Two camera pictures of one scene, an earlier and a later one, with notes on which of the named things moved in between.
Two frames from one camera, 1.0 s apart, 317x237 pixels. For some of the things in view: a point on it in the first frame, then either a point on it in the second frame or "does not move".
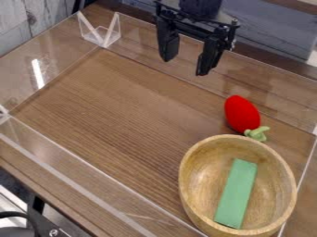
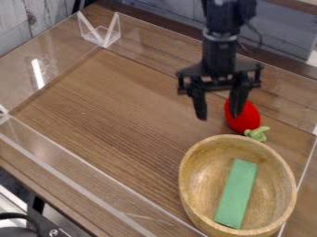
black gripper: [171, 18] → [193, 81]
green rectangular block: [236, 195] does not move
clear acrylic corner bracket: [101, 36] does not move
